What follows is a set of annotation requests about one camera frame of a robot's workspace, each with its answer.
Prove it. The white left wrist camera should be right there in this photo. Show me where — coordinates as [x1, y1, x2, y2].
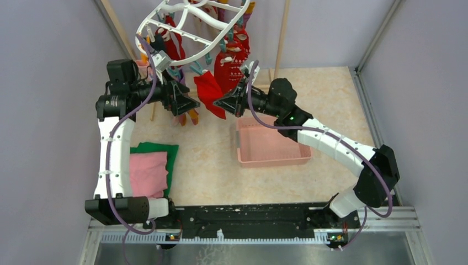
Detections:
[151, 50, 172, 73]

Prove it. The white plastic clip hanger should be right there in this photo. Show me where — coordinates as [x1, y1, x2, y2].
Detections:
[135, 1, 251, 66]

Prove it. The green cloth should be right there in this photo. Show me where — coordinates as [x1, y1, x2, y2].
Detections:
[130, 142, 179, 197]

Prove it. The dark navy sock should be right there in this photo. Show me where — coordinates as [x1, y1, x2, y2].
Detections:
[150, 34, 167, 52]

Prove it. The wooden drying rack frame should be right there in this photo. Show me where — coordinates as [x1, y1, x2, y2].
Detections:
[99, 0, 292, 122]

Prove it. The teal clothespin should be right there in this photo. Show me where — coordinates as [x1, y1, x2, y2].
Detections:
[189, 61, 206, 76]

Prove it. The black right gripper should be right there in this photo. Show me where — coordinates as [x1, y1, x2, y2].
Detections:
[213, 78, 281, 119]

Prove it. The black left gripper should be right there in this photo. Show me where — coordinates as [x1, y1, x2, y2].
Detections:
[130, 68, 199, 115]

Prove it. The red santa sock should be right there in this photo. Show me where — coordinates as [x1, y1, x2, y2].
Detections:
[155, 27, 186, 61]
[194, 70, 226, 120]

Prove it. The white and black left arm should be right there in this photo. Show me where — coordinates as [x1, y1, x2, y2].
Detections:
[84, 57, 200, 228]

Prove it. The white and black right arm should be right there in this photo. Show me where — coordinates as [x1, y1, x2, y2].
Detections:
[214, 78, 400, 227]

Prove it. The red santa sock rear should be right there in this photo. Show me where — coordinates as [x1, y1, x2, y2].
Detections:
[155, 27, 186, 61]

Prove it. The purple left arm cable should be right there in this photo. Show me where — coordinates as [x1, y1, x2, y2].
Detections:
[104, 33, 162, 265]

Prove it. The pink cloth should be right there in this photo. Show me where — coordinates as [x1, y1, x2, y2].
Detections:
[130, 152, 168, 198]

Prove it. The red santa sock front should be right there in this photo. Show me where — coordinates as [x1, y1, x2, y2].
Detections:
[194, 70, 226, 120]

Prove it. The red patterned sock pair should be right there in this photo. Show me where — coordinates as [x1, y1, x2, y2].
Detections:
[214, 25, 250, 94]

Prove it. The pink plastic basket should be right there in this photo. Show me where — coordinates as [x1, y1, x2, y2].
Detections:
[235, 118, 313, 168]

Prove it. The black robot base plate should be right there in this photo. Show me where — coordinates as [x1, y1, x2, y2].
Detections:
[156, 202, 361, 229]

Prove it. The purple striped sock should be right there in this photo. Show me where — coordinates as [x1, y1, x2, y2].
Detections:
[172, 109, 199, 126]

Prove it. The orange clothespin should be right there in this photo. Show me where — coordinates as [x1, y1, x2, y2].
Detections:
[139, 35, 151, 63]

